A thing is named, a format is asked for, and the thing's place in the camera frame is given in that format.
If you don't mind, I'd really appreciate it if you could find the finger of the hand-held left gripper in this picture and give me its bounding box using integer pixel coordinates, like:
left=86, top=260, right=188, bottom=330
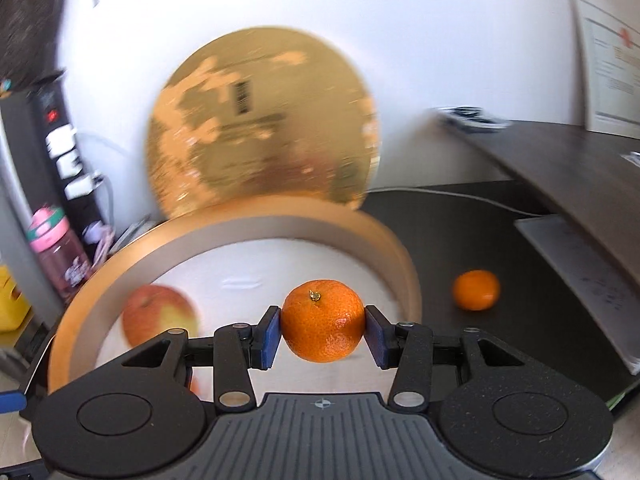
left=0, top=391, right=27, bottom=415

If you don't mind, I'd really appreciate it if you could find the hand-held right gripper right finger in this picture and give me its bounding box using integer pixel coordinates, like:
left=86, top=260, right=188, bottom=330
left=364, top=305, right=526, bottom=409

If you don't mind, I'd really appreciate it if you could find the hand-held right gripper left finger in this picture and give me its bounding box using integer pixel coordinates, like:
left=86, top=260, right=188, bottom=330
left=121, top=305, right=281, bottom=408

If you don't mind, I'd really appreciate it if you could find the orange tangerine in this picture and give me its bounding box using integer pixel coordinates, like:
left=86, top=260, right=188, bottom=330
left=453, top=269, right=501, bottom=311
left=281, top=279, right=367, bottom=364

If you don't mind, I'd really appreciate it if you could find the round gold tin box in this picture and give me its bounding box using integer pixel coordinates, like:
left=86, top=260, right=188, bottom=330
left=48, top=198, right=423, bottom=395

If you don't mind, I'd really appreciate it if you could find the yellow box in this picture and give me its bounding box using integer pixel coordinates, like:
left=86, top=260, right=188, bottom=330
left=0, top=266, right=32, bottom=332

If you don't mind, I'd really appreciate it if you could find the red yellow apple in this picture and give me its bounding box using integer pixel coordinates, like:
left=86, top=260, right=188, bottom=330
left=122, top=284, right=199, bottom=349

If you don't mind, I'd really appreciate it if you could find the pink water bottle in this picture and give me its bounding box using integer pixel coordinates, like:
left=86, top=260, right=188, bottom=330
left=27, top=205, right=93, bottom=306

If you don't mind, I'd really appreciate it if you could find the round gold tin lid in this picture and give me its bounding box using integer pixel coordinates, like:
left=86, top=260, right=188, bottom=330
left=144, top=25, right=384, bottom=221

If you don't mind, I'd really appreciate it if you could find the white paper sheet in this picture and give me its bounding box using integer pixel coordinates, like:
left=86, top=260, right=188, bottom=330
left=515, top=213, right=640, bottom=376

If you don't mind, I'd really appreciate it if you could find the black remote control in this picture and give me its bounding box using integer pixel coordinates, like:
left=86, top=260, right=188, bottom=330
left=436, top=106, right=513, bottom=134

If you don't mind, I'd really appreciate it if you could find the dark wooden desk shelf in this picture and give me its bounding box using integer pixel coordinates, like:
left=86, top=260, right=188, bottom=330
left=435, top=119, right=640, bottom=281

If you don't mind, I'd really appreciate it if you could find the black power strip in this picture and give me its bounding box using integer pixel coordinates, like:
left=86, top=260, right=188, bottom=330
left=31, top=77, right=112, bottom=256

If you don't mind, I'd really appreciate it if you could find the white framed document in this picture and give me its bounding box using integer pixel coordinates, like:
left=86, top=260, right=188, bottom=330
left=567, top=0, right=640, bottom=140

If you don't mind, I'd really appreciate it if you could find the dark speckled cloth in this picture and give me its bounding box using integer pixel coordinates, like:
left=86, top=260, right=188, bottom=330
left=0, top=0, right=67, bottom=92

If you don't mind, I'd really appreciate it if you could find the white cable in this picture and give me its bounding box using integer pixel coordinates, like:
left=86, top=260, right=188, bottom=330
left=367, top=186, right=543, bottom=219

